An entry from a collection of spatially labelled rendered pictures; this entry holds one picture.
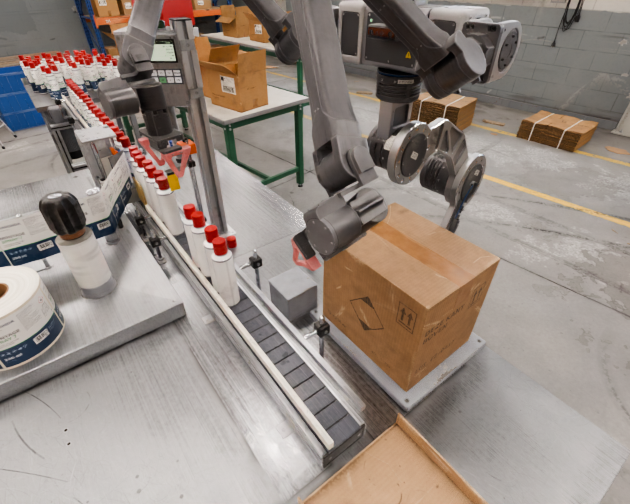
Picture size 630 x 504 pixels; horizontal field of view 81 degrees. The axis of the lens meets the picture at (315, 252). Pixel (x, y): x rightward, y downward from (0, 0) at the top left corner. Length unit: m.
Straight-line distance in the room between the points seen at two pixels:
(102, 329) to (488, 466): 0.93
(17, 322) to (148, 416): 0.35
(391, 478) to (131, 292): 0.81
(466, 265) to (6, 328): 0.98
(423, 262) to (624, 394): 1.71
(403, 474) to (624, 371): 1.80
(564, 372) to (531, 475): 1.42
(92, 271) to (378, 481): 0.85
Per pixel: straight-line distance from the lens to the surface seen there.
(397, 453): 0.86
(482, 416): 0.96
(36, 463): 1.01
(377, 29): 1.12
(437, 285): 0.76
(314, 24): 0.65
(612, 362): 2.50
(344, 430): 0.82
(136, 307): 1.12
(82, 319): 1.15
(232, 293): 1.00
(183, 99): 1.19
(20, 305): 1.03
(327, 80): 0.60
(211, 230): 0.96
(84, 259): 1.12
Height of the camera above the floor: 1.61
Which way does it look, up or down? 38 degrees down
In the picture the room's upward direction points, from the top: straight up
